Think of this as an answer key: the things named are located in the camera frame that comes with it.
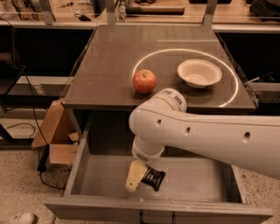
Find black drawer handle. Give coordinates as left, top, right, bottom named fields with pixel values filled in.
left=139, top=211, right=176, bottom=224

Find background workbench shelf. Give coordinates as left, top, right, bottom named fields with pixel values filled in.
left=0, top=0, right=280, bottom=33

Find grey counter cabinet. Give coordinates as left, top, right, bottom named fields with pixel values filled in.
left=63, top=24, right=256, bottom=133

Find white shoe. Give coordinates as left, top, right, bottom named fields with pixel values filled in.
left=7, top=213, right=36, bottom=224

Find grey open top drawer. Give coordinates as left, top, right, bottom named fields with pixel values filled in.
left=45, top=111, right=273, bottom=224

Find brown cardboard box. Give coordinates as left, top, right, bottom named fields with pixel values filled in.
left=31, top=100, right=81, bottom=165

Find black rxbar chocolate wrapper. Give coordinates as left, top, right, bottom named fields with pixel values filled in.
left=141, top=167, right=165, bottom=192

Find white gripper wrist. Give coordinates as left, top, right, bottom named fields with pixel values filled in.
left=125, top=136, right=165, bottom=193

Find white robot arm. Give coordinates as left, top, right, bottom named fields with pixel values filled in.
left=129, top=88, right=280, bottom=179

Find red apple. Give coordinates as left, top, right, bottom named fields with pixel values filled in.
left=132, top=69, right=157, bottom=95

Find black floor cable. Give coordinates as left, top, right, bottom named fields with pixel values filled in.
left=0, top=17, right=67, bottom=191

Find white paper bowl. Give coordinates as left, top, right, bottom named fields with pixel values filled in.
left=177, top=59, right=222, bottom=88

